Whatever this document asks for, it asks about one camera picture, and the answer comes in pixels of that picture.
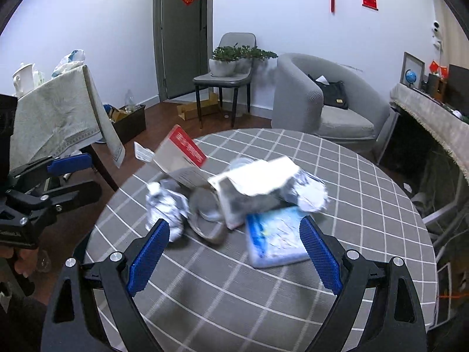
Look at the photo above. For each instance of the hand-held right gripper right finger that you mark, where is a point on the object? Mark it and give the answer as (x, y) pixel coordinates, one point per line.
(322, 260)

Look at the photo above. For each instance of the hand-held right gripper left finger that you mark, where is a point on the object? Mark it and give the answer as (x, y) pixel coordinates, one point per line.
(148, 260)

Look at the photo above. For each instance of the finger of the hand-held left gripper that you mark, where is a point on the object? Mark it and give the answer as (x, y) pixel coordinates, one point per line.
(73, 192)
(69, 164)

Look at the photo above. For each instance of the blue tissue packet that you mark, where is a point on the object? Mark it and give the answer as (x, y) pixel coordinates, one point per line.
(274, 234)

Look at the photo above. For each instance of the white paper ball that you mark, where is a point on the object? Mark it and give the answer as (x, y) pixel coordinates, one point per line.
(311, 194)

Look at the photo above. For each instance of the white tissue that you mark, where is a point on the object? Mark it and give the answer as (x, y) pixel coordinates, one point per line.
(256, 176)

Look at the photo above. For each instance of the red white cardboard box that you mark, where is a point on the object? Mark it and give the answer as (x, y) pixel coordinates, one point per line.
(183, 146)

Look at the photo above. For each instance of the person's left hand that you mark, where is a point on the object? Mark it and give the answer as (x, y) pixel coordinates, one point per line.
(27, 260)

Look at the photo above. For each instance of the dark wooden side table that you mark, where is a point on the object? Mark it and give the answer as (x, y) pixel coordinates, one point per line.
(102, 165)

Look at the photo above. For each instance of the cream patterned table cloth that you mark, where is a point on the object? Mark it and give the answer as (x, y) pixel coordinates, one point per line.
(55, 117)

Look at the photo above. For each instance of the white kettle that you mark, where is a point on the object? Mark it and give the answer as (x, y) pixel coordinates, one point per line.
(22, 79)

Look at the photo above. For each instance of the black storage box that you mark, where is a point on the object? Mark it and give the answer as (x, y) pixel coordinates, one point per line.
(130, 126)

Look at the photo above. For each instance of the clear plastic bottle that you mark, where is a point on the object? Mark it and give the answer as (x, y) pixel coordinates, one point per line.
(129, 101)

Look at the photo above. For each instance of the grey checkered tablecloth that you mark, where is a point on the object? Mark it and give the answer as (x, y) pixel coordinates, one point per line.
(227, 300)

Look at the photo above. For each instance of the white blue plastic bag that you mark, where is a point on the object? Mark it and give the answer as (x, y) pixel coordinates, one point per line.
(69, 62)

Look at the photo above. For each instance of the clear plastic cup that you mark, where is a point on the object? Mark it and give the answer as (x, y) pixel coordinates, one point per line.
(240, 163)

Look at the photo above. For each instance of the flat brown cardboard box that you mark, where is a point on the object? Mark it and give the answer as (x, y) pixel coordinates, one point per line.
(190, 112)

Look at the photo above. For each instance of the grey armchair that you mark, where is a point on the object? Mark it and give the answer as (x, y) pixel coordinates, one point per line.
(344, 121)

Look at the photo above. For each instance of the grey door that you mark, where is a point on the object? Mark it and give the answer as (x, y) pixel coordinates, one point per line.
(179, 44)

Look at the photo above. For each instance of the black bag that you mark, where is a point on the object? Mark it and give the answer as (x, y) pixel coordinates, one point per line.
(333, 93)

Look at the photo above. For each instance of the cream fringed cloth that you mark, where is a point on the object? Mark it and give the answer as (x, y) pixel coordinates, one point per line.
(432, 117)

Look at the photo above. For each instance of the potted plant white pot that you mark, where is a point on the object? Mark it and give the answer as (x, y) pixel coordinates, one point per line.
(221, 66)
(256, 53)

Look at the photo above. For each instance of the small blue globe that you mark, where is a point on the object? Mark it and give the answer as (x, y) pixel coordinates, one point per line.
(411, 77)

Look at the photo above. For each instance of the grey dining chair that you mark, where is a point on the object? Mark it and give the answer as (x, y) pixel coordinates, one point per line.
(236, 42)

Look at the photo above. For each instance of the black monitor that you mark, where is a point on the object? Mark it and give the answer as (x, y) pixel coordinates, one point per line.
(458, 84)

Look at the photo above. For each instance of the small red flags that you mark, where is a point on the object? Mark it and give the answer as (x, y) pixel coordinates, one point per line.
(436, 66)

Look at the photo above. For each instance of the grey picture frame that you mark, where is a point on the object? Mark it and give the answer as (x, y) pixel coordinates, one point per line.
(414, 60)

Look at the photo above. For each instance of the white security camera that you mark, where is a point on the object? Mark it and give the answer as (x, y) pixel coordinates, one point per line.
(436, 31)

